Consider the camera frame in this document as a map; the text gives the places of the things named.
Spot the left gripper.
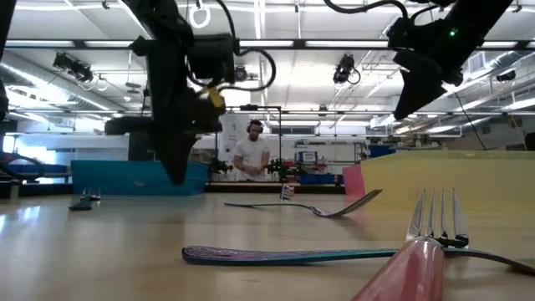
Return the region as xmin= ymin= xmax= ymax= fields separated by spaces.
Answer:
xmin=104 ymin=36 xmax=229 ymax=185

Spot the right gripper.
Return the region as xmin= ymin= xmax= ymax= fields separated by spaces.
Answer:
xmin=386 ymin=16 xmax=466 ymax=121

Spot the black metal fork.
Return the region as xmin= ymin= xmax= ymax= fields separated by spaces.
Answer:
xmin=68 ymin=186 xmax=103 ymax=212

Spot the iridescent blue-green fork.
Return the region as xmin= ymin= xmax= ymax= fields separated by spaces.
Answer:
xmin=223 ymin=187 xmax=384 ymax=219
xmin=181 ymin=244 xmax=535 ymax=278

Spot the white air vent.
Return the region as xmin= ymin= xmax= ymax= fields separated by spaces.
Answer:
xmin=467 ymin=51 xmax=487 ymax=75

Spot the blue plastic bin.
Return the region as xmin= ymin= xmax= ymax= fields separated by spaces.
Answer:
xmin=69 ymin=159 xmax=209 ymax=196

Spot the person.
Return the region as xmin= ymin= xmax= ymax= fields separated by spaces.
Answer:
xmin=232 ymin=119 xmax=273 ymax=184

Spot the blue crate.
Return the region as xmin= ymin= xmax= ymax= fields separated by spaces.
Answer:
xmin=367 ymin=144 xmax=397 ymax=159
xmin=297 ymin=173 xmax=338 ymax=186

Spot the round black ceiling fixture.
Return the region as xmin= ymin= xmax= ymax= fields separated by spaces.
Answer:
xmin=232 ymin=64 xmax=250 ymax=83

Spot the yellow plastic bin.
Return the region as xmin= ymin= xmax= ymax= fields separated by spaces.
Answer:
xmin=359 ymin=150 xmax=535 ymax=214

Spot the red plastic bin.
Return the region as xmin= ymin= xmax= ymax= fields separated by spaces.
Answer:
xmin=341 ymin=163 xmax=367 ymax=197

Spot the yellow cable tag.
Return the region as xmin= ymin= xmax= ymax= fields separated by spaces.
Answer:
xmin=206 ymin=86 xmax=226 ymax=109

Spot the thin black hanging cable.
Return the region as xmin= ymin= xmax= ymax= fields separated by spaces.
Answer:
xmin=453 ymin=91 xmax=489 ymax=151

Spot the black ceiling camera rig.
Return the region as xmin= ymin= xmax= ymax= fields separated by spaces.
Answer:
xmin=52 ymin=52 xmax=95 ymax=84
xmin=332 ymin=53 xmax=361 ymax=85

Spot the black aluminium table frame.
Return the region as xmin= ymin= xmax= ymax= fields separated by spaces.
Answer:
xmin=0 ymin=180 xmax=347 ymax=198

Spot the black metal station frame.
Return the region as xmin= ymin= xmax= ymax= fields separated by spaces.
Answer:
xmin=215 ymin=104 xmax=283 ymax=184

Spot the white cable ring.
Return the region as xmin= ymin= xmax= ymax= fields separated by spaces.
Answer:
xmin=188 ymin=2 xmax=212 ymax=29

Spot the silver ventilation duct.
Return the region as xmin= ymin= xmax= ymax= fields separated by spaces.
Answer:
xmin=0 ymin=49 xmax=126 ymax=112

